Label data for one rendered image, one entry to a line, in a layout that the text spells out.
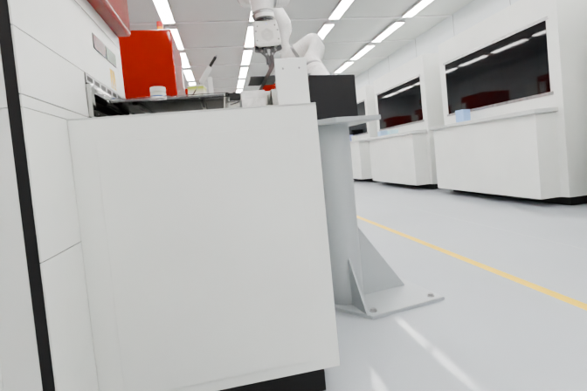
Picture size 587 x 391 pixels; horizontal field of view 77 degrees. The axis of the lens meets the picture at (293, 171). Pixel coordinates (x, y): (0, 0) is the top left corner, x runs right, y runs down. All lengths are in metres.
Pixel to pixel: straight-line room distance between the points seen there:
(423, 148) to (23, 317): 5.44
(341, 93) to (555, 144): 2.82
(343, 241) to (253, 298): 0.69
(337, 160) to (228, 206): 0.72
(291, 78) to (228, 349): 0.76
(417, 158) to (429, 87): 1.05
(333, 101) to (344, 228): 0.54
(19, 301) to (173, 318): 0.35
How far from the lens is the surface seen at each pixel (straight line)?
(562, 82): 4.13
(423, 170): 5.86
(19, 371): 0.96
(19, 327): 0.93
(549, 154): 4.08
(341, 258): 1.65
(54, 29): 1.10
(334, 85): 1.63
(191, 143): 0.99
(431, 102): 5.89
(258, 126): 0.99
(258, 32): 1.49
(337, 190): 1.59
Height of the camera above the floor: 0.68
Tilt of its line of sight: 2 degrees down
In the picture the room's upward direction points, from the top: 5 degrees counter-clockwise
